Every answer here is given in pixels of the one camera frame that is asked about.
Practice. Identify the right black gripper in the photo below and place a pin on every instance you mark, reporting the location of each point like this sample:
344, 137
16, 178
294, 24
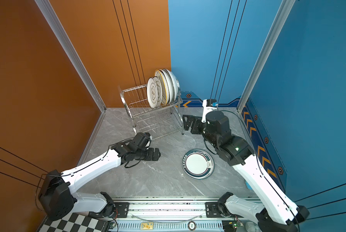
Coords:
188, 124

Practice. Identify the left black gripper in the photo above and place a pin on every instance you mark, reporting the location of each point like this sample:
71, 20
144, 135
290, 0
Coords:
151, 157

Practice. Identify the chrome wire dish rack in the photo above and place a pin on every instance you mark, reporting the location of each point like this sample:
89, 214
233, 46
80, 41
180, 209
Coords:
160, 121

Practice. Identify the white plate grey pattern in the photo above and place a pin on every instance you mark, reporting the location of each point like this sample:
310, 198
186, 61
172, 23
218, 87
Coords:
159, 91
152, 93

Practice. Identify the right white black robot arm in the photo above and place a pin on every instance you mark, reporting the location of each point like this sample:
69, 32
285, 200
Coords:
275, 212

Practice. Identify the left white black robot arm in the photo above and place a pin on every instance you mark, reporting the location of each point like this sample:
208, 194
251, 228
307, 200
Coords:
60, 196

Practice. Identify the large white plate black rim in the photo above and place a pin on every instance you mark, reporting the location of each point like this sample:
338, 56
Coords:
174, 84

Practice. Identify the light blue toy microphone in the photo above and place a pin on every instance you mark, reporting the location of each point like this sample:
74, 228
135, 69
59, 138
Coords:
248, 185

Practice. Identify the yellow rim dotted plate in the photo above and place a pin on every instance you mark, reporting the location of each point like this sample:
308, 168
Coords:
165, 99

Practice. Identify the black white checkerboard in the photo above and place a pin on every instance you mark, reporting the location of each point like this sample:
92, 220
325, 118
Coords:
74, 223

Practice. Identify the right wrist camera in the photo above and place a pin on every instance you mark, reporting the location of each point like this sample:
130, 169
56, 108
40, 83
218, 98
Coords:
209, 105

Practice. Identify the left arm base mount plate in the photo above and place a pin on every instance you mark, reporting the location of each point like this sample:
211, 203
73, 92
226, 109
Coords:
120, 210

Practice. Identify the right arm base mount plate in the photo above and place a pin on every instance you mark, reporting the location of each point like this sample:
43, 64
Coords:
212, 210

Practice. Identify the aluminium front rail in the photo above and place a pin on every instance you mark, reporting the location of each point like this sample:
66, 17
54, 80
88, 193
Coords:
182, 215

